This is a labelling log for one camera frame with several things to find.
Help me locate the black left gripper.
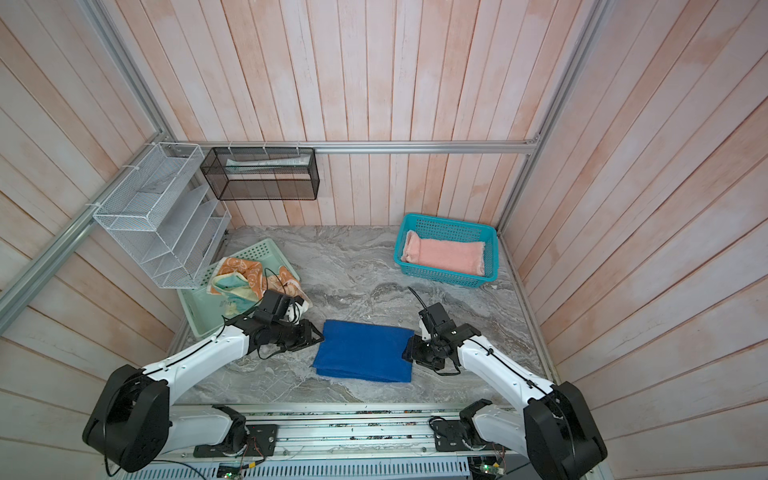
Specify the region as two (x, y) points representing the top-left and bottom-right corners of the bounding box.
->
(271, 318), (326, 352)

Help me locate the blue towel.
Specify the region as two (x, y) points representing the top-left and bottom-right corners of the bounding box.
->
(313, 320), (414, 383)

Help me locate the pink towel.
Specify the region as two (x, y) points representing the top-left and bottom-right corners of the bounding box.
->
(400, 230), (485, 276)

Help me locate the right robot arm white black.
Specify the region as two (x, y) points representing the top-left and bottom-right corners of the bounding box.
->
(403, 303), (608, 479)

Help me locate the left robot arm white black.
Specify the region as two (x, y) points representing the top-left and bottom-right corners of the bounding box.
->
(82, 290), (324, 473)

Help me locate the orange patterned towel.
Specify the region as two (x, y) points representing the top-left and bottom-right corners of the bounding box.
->
(210, 257), (312, 308)

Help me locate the teal yellow-trimmed towel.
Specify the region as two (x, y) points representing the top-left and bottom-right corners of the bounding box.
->
(209, 272), (260, 318)

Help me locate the mint green perforated basket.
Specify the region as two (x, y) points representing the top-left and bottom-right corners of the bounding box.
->
(177, 238), (301, 339)

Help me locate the teal plastic basket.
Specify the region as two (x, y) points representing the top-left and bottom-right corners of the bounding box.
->
(394, 213), (499, 288)

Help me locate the green circuit board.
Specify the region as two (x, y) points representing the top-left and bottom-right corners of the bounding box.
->
(468, 457), (505, 480)

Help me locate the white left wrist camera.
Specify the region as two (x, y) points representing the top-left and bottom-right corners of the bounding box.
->
(285, 302), (304, 324)

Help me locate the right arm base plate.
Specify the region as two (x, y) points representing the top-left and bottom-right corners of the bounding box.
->
(428, 416), (506, 453)

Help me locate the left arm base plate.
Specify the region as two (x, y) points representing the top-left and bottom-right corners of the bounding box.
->
(193, 424), (279, 458)

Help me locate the black wire mesh basket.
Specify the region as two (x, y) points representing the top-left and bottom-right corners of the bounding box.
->
(201, 146), (320, 201)

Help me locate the white wire mesh shelf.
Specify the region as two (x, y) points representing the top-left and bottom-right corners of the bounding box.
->
(94, 143), (231, 290)

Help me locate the aluminium frame rail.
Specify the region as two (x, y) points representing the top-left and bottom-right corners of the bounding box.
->
(1, 1), (615, 332)

